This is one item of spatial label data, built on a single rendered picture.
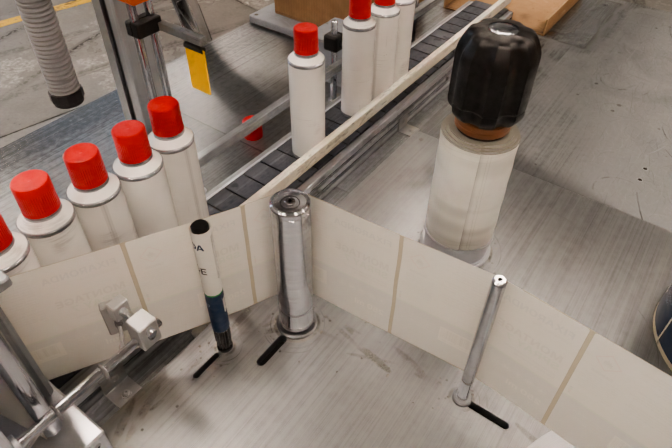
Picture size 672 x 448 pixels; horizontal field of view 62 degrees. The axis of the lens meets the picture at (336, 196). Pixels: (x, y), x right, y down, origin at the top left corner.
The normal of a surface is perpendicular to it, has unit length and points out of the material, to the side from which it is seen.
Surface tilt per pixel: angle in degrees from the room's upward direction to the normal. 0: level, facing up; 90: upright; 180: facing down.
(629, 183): 0
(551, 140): 0
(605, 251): 0
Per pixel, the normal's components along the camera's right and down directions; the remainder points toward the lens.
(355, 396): 0.01, -0.75
